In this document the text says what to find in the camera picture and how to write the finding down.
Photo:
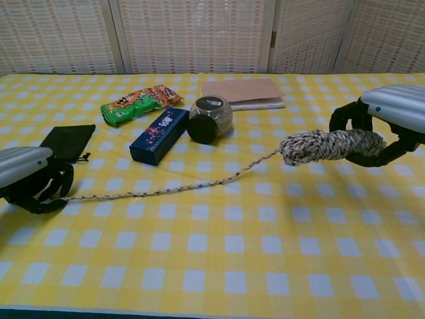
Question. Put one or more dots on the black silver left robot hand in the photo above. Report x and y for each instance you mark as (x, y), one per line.
(23, 166)

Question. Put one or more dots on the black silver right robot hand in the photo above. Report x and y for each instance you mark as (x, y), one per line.
(401, 106)

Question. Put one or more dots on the green orange snack bag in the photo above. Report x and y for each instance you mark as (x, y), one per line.
(133, 108)

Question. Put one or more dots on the dark blue printed box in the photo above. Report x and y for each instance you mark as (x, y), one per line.
(159, 134)

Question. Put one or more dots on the brass screen hinge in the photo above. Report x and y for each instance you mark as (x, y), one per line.
(274, 39)

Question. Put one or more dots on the glass jar with black lid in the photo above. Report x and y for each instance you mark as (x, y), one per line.
(202, 129)

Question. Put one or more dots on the yellow white checked tablecloth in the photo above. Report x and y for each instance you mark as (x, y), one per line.
(212, 239)

